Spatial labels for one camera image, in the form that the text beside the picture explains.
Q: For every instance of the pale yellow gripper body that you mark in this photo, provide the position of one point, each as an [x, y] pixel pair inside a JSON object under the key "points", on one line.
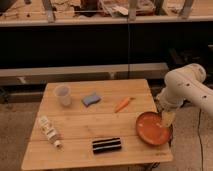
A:
{"points": [[167, 118]]}

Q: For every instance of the orange ceramic bowl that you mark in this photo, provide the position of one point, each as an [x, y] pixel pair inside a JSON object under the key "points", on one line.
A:
{"points": [[150, 130]]}

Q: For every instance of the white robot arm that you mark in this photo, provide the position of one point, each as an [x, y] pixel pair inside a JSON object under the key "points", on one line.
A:
{"points": [[184, 83]]}

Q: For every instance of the orange toy carrot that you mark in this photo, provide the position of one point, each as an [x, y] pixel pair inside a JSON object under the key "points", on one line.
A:
{"points": [[123, 103]]}

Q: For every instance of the black white striped block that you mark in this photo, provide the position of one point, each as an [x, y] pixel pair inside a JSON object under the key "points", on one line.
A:
{"points": [[106, 145]]}

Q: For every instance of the blue sponge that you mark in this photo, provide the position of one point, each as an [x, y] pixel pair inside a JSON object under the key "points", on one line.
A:
{"points": [[91, 99]]}

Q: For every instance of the wooden folding table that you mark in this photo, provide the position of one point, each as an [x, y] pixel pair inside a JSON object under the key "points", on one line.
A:
{"points": [[79, 126]]}

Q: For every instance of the white plastic bottle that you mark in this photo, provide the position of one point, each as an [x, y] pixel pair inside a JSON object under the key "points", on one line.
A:
{"points": [[49, 131]]}

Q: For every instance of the long metal shelf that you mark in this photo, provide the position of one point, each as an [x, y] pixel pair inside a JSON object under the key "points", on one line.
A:
{"points": [[98, 12]]}

